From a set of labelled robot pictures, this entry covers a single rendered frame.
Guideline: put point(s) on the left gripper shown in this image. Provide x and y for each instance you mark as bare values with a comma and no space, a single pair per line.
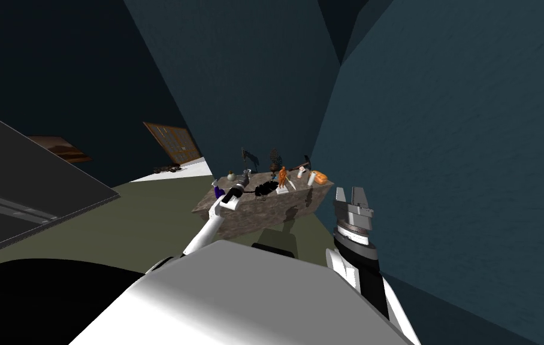
243,181

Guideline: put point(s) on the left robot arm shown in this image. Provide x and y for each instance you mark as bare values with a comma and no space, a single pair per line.
205,232

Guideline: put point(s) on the brown wooden furniture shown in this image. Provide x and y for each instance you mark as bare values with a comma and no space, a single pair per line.
61,148

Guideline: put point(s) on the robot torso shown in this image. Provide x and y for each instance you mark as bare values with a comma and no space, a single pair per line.
253,297

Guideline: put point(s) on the black feathery object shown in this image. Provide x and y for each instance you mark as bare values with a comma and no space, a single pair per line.
265,188

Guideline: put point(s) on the black hammer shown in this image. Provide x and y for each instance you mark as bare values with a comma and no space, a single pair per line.
302,165

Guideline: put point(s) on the orange figurine on white base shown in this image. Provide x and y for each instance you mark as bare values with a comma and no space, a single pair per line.
282,178

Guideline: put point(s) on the brown stone table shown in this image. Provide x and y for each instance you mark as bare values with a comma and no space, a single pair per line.
262,211

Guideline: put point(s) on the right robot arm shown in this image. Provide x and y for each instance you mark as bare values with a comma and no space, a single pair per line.
367,278

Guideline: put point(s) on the white cylinder bottle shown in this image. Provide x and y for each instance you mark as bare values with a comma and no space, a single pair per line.
311,178

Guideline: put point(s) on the orange box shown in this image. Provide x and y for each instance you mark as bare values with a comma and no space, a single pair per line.
321,177

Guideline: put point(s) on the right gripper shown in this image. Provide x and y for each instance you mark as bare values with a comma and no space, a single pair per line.
354,215

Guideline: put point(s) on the small white bottle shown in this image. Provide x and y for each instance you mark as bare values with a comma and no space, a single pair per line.
301,172

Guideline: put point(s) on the small round pale vase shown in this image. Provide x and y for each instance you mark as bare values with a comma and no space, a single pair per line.
231,176

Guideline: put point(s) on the dark grey cabinet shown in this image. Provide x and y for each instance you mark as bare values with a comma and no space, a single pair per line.
18,191

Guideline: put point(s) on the dark urn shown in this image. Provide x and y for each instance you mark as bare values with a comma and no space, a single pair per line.
275,160

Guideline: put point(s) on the brown panelled door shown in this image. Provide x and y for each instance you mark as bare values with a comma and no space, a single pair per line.
176,143

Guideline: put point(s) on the purple bottle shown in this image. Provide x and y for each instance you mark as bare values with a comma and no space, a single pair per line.
218,191

